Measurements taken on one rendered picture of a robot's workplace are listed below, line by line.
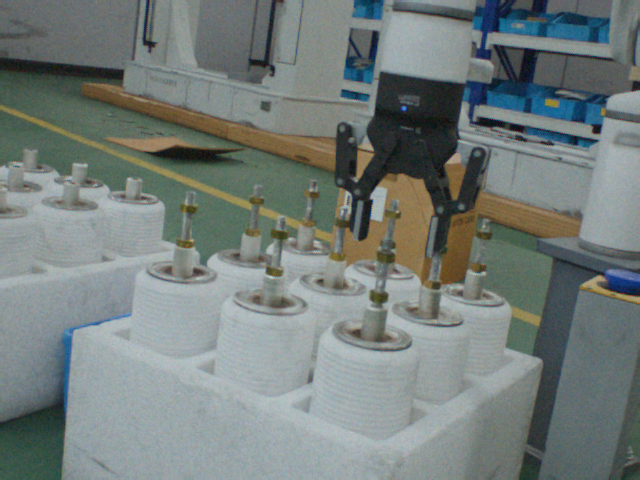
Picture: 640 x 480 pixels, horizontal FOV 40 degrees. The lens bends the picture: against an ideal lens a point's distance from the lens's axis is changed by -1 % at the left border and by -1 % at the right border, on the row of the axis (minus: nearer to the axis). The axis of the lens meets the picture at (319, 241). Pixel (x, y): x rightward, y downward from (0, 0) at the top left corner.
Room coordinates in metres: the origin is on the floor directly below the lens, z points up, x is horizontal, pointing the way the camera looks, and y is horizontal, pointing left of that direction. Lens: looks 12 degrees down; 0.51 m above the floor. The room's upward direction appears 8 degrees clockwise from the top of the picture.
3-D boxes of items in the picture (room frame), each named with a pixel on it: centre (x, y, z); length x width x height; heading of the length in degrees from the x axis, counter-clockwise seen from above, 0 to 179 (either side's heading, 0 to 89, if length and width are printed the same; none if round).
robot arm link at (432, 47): (0.79, -0.07, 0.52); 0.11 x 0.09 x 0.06; 158
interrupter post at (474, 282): (0.98, -0.18, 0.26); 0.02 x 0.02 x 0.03
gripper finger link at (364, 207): (0.79, -0.04, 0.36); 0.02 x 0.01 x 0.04; 158
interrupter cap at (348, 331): (0.78, -0.06, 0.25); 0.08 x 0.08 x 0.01
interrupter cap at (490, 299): (0.98, -0.18, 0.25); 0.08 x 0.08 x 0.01
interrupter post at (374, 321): (0.78, -0.06, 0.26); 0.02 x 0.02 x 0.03
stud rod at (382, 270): (0.78, -0.06, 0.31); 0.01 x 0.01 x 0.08; 6
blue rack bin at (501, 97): (6.65, -1.37, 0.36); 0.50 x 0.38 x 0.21; 131
